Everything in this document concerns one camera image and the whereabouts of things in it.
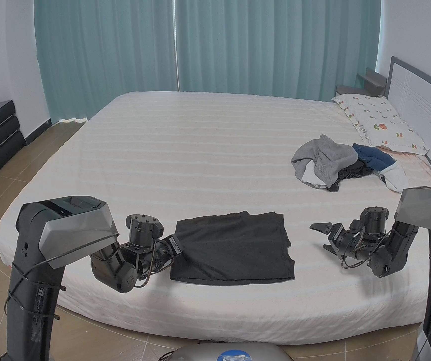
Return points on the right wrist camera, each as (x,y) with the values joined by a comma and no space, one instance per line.
(355,225)

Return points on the grey bedside table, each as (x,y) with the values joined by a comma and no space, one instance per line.
(369,79)

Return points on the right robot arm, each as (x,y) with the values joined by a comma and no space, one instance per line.
(422,209)

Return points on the white printed pillow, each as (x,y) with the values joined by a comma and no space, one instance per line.
(380,120)

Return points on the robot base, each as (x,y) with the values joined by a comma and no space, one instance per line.
(200,355)

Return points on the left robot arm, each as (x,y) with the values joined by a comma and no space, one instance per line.
(69,220)

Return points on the bed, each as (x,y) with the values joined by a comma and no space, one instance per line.
(200,156)

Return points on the pile of clothes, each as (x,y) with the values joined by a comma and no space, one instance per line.
(332,160)

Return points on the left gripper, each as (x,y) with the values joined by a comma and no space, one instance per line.
(164,254)

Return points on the blue-green curtain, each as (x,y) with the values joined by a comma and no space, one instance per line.
(106,43)
(275,32)

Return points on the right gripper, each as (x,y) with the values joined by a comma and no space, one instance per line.
(343,241)

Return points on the black T-shirt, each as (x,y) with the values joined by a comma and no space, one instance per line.
(234,246)

